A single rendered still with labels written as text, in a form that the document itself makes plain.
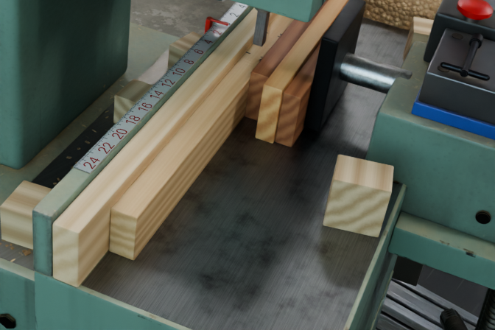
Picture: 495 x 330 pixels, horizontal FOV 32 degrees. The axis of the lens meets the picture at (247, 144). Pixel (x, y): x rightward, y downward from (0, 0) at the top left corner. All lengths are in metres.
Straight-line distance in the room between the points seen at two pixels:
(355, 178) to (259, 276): 0.10
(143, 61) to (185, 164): 0.39
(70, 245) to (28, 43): 0.26
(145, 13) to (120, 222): 2.26
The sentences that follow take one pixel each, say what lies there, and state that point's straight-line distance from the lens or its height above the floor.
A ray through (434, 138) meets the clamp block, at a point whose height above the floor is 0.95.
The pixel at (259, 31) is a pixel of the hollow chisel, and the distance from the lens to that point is 0.76.
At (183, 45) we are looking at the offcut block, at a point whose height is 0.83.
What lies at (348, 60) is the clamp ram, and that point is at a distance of 0.75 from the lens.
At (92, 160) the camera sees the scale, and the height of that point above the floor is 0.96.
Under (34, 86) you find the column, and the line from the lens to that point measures 0.81.
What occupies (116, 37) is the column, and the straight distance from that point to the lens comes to 0.93.
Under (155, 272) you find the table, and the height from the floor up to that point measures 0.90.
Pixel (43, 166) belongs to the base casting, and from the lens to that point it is 0.85.
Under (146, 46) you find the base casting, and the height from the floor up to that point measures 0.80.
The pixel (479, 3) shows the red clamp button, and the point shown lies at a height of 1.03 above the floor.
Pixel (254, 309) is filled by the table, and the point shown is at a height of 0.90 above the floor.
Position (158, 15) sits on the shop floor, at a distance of 2.83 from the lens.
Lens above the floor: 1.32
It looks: 36 degrees down
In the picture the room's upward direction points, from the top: 9 degrees clockwise
